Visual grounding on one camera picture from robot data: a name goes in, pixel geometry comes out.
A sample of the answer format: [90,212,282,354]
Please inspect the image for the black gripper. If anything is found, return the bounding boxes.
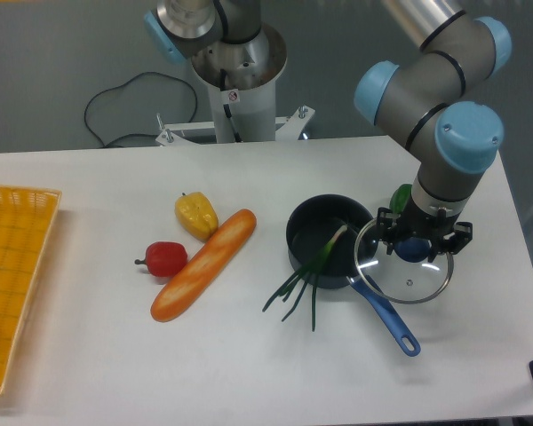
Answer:
[376,196,473,262]

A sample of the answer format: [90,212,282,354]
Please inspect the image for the glass lid blue knob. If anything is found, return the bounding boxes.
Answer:
[354,219,454,304]

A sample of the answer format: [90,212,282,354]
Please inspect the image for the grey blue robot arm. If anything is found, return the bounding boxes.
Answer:
[144,1,512,261]

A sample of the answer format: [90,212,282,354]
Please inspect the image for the green bell pepper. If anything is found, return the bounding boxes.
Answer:
[389,183,412,214]

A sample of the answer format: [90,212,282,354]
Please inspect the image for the green onion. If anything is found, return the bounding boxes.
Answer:
[262,218,349,330]

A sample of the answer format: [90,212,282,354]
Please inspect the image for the orange baguette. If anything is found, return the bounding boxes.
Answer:
[150,209,257,322]

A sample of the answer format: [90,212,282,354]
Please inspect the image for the yellow bell pepper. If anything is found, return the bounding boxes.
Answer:
[174,192,219,241]

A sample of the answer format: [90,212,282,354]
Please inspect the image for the red bell pepper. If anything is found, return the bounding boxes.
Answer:
[134,241,188,278]

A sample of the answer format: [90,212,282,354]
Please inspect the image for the yellow woven basket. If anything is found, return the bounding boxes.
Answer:
[0,185,62,395]

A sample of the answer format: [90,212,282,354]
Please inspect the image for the dark pot blue handle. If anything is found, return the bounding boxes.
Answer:
[286,194,420,357]

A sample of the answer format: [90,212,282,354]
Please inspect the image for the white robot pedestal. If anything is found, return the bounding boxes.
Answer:
[155,21,316,146]

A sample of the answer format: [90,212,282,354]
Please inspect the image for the black floor cable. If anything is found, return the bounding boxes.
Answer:
[84,71,199,148]

